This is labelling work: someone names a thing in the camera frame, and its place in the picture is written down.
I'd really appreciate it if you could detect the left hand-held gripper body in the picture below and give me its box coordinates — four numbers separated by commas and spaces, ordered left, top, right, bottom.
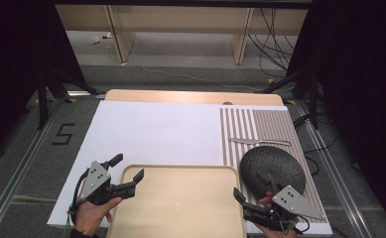
78, 161, 137, 206

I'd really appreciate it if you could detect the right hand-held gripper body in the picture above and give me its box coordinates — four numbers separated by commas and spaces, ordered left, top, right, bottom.
243, 184, 325, 232

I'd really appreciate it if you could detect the black round plate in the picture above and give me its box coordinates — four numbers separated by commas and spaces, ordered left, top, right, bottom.
239, 145, 307, 202

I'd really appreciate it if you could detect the silver fork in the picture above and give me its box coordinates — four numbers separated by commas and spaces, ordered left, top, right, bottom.
246, 140, 292, 147

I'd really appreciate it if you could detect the silver table knife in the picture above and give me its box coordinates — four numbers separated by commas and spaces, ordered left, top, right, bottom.
228, 138, 292, 147

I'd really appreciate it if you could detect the beige plastic tray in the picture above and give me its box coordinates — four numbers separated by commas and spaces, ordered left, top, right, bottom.
105, 164, 248, 238

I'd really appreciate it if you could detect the person's right hand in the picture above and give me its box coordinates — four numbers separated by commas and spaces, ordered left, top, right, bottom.
254, 191, 298, 238

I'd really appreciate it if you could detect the person's left hand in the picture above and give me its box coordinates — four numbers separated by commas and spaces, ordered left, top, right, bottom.
73, 196, 124, 237

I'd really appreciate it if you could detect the striped brown placemat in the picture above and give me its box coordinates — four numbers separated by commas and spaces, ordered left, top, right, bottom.
219, 106, 328, 224

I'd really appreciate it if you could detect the black metal stand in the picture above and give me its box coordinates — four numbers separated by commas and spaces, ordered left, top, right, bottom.
36, 65, 107, 131
256, 65, 322, 131

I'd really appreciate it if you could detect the light wooden table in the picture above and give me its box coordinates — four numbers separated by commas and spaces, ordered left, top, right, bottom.
104, 88, 285, 107

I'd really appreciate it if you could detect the black curtain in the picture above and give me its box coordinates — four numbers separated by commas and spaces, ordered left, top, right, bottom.
286, 0, 386, 232
0, 0, 86, 160

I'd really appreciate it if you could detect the beige desk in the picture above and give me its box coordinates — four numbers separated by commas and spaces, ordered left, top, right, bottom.
55, 3, 309, 65

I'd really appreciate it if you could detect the left hand-held gripper cable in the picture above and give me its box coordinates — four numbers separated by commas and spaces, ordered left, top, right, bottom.
66, 168, 90, 238

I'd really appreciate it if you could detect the hand-held gripper cable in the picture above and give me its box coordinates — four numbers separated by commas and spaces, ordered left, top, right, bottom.
66, 168, 90, 238
279, 214, 312, 235

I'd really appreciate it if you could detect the right hand-held gripper cable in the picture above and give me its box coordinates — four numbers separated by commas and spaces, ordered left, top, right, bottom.
279, 214, 312, 235

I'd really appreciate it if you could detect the black floor cable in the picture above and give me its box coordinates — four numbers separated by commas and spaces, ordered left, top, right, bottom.
293, 112, 339, 177

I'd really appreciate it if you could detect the aluminium floor rail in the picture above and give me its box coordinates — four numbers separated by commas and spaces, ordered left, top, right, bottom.
296, 98, 369, 238
0, 98, 65, 238

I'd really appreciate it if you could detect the black cable bundle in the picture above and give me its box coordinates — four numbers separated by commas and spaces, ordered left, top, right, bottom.
248, 8, 296, 78

